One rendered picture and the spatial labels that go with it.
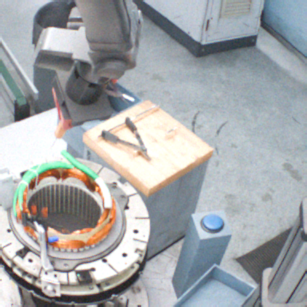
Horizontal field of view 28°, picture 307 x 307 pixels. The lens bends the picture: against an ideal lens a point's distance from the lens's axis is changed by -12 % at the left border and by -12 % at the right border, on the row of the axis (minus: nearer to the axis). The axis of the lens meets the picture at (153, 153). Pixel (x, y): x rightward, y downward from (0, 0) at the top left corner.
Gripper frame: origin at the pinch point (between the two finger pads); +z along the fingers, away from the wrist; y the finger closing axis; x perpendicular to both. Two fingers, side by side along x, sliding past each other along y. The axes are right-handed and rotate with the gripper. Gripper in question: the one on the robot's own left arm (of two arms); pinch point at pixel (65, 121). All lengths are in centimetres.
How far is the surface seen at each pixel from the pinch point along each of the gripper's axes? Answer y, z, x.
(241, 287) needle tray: 33.5, 15.4, 27.5
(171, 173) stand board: 3.6, 24.6, 29.2
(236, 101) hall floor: -71, 155, 166
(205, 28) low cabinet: -116, 149, 167
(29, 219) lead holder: 11.0, 9.7, -8.8
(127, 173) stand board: 0.4, 27.1, 21.6
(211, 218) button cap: 15.7, 21.9, 31.7
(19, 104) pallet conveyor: -49, 79, 24
